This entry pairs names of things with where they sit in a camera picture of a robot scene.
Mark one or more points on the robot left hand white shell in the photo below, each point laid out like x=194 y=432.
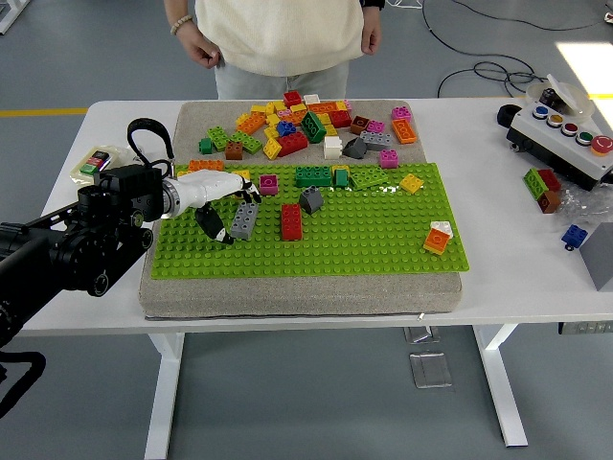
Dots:
x=206 y=187

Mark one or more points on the person's right hand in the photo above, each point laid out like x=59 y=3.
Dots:
x=201 y=48

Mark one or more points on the person's left hand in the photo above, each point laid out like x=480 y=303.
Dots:
x=371 y=29

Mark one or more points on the grey eight-stud brick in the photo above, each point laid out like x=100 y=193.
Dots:
x=245 y=221
x=377 y=140

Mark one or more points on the green studded baseplate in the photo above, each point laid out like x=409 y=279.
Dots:
x=359 y=239

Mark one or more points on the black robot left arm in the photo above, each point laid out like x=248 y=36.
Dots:
x=110 y=201

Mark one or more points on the person's right forearm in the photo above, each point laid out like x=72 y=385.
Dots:
x=179 y=8

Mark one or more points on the orange eight-stud brick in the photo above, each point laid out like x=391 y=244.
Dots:
x=403 y=131
x=251 y=123
x=322 y=108
x=207 y=165

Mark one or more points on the green two-stud brick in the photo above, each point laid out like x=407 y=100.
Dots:
x=206 y=146

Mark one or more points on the lime green eight-stud brick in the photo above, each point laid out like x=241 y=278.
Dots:
x=249 y=143
x=220 y=138
x=533 y=184

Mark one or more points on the magenta four-stud brick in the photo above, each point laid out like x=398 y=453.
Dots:
x=389 y=159
x=269 y=185
x=401 y=113

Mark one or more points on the yellow building brick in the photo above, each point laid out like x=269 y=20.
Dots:
x=330 y=128
x=271 y=132
x=258 y=109
x=341 y=167
x=272 y=120
x=298 y=108
x=341 y=106
x=275 y=106

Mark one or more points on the white building brick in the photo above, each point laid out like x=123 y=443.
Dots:
x=312 y=99

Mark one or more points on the pink four-stud brick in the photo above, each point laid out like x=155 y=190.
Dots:
x=376 y=126

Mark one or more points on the blue four-stud brick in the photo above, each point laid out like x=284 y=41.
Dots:
x=574 y=236
x=286 y=128

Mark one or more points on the red four-stud brick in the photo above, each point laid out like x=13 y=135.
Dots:
x=292 y=99

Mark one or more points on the dark grey sloped brick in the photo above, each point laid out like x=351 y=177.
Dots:
x=311 y=200
x=354 y=148

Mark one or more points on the dark green eight-stud brick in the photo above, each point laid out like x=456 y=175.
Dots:
x=313 y=127
x=313 y=177

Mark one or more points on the orange building brick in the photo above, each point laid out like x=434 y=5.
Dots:
x=296 y=119

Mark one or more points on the white four-stud brick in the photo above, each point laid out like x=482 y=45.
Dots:
x=333 y=147
x=441 y=227

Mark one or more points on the teal green building brick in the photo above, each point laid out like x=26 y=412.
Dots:
x=341 y=178

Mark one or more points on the lime green flat plate brick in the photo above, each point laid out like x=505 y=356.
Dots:
x=369 y=179

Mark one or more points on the yellow four-stud brick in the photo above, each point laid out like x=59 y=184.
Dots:
x=412 y=184

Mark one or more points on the orange four-stud brick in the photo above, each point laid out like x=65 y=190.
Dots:
x=437 y=241

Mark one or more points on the red building brick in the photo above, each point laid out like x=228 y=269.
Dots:
x=550 y=179

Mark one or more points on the black wristband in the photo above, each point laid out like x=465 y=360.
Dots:
x=372 y=4

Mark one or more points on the person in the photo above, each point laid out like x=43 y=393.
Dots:
x=282 y=33

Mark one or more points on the grey-brown cushion mat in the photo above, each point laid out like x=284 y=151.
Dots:
x=297 y=294

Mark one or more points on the round translucent lidded container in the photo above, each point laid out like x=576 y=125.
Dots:
x=572 y=96

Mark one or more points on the white push-button control box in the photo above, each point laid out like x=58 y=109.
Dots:
x=551 y=144

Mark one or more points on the white table leg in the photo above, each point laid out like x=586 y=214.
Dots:
x=498 y=383
x=163 y=407

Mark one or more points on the clear floor socket cover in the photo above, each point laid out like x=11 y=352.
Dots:
x=431 y=371
x=421 y=334

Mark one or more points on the clear plastic bag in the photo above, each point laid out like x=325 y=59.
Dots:
x=582 y=203

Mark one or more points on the grey box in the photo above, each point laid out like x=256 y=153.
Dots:
x=601 y=259

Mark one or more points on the under-table control panel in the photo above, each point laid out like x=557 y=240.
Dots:
x=586 y=328

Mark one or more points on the cream switch box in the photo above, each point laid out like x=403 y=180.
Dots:
x=91 y=165

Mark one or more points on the white furniture frame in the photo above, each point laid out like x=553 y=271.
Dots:
x=10 y=14

